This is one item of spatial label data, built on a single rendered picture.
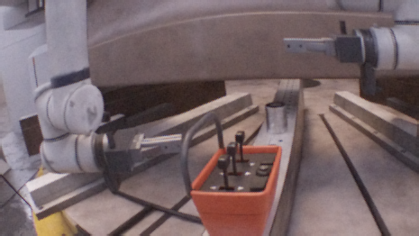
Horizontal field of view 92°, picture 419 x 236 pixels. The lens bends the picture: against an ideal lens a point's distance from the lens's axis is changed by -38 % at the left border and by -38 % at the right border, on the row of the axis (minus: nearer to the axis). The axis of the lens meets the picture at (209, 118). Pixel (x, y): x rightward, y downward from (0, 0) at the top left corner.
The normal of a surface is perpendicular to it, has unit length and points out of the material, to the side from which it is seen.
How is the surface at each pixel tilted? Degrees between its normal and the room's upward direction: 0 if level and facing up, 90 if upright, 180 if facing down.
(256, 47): 90
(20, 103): 90
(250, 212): 97
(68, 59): 89
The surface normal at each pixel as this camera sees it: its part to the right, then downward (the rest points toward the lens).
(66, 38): 0.50, 0.18
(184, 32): -0.45, 0.32
